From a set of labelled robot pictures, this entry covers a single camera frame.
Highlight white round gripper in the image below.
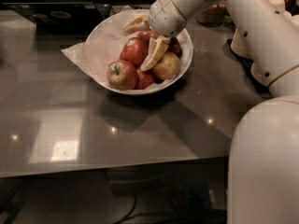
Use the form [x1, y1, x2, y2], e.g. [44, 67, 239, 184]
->
[121, 0, 187, 71]

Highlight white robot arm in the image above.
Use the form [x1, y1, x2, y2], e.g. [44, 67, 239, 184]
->
[123, 0, 299, 224]

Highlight red apple back middle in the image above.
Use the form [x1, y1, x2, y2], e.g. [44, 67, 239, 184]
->
[137, 31, 158, 42]

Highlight large red apple centre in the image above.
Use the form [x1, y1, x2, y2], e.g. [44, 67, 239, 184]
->
[120, 37, 148, 66]

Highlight red apple back right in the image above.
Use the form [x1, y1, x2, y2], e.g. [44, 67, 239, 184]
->
[168, 37, 181, 57]

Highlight white ceramic bowl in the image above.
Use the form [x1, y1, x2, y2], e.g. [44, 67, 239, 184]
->
[84, 8, 193, 96]

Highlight yellow green apple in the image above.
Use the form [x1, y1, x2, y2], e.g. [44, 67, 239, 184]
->
[151, 51, 180, 80]

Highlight small red apple bottom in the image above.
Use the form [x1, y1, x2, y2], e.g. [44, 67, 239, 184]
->
[135, 69, 155, 90]

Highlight red apple with sticker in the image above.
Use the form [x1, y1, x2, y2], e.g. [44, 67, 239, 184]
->
[106, 60, 138, 91]

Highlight white paper liner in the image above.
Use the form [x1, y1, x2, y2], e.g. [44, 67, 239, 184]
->
[61, 6, 188, 93]

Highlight glass jar with cereal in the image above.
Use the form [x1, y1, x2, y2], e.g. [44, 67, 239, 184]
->
[196, 3, 225, 26]

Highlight left stack paper plates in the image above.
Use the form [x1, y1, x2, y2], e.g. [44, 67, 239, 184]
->
[230, 0, 293, 61]

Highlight stack paper plates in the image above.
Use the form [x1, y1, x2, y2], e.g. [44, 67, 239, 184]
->
[250, 11, 299, 87]
[230, 0, 293, 61]

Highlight black mat under plates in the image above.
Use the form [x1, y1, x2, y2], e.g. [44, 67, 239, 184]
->
[231, 49, 269, 93]

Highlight right stack paper plates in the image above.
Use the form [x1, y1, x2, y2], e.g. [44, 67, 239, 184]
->
[250, 11, 299, 87]

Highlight black box under table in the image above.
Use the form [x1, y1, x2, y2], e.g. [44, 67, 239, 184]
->
[183, 182, 227, 215]

